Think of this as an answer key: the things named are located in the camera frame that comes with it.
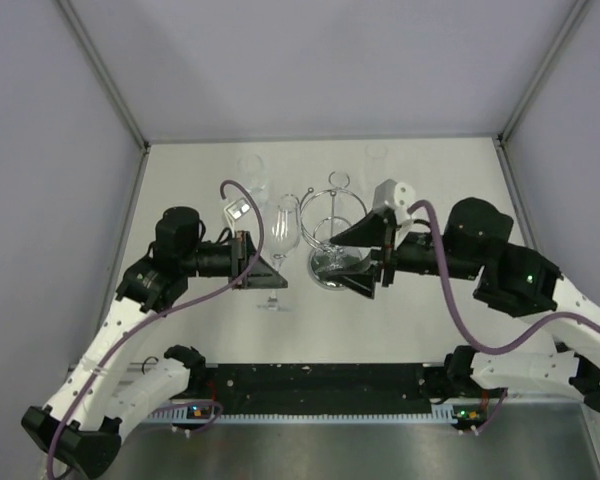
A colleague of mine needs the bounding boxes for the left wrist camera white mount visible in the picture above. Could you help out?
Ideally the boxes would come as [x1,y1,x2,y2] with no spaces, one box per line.
[223,197,251,233]

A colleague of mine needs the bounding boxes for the clear removed champagne glass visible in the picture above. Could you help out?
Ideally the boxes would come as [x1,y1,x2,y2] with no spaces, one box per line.
[363,143,388,194]

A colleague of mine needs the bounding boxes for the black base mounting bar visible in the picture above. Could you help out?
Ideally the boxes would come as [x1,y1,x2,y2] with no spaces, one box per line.
[194,363,453,415]

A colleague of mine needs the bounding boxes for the left aluminium frame post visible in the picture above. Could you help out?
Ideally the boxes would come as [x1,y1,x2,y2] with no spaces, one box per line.
[53,0,150,152]

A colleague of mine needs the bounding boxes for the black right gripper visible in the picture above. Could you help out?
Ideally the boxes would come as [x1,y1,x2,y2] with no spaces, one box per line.
[323,209,480,298]

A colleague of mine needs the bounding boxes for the white slotted cable duct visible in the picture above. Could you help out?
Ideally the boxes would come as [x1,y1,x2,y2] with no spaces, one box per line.
[143,404,477,427]

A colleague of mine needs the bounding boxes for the right aluminium frame post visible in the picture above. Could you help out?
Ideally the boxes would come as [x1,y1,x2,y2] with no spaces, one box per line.
[493,0,594,149]

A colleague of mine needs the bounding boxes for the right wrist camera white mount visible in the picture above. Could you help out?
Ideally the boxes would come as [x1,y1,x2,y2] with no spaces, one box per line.
[372,179,416,245]

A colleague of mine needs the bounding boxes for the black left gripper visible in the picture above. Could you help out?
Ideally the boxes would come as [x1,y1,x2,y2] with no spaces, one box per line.
[181,230,287,289]

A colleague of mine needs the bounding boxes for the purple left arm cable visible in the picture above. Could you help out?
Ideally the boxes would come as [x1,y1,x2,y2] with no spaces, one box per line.
[46,179,265,475]

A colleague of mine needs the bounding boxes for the chrome wire wine glass rack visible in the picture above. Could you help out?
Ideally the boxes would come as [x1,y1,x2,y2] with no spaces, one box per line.
[300,171,368,291]

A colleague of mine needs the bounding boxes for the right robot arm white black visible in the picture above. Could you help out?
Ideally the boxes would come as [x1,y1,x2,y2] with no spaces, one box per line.
[328,197,600,413]

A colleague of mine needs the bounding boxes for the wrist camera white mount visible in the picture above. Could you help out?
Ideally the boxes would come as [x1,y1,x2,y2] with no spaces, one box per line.
[223,197,251,233]
[372,179,416,245]

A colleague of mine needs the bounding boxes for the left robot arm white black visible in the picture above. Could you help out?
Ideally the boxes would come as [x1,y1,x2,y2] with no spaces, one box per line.
[21,207,288,479]

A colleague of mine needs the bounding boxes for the aluminium frame post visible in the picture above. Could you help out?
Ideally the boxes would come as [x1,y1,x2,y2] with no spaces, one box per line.
[53,0,150,152]
[493,0,594,149]

